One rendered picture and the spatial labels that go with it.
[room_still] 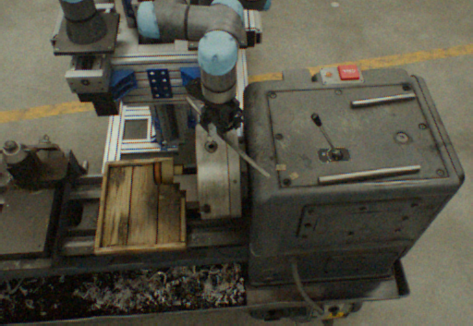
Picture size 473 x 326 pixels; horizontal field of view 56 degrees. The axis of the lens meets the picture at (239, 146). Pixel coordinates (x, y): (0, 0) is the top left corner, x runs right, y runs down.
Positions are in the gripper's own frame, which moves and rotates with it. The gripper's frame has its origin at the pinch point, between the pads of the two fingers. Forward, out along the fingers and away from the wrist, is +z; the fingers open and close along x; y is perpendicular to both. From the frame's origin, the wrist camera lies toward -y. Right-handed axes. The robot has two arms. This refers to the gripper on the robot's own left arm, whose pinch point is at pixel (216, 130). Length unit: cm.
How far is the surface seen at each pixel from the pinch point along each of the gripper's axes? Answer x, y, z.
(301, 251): 9, 32, 48
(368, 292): 28, 56, 79
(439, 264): 87, 73, 136
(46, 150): -39, -53, 42
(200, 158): -4.7, -2.3, 13.7
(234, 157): 3.0, 3.5, 13.8
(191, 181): -8.7, -3.0, 25.7
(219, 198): -6.5, 8.4, 20.7
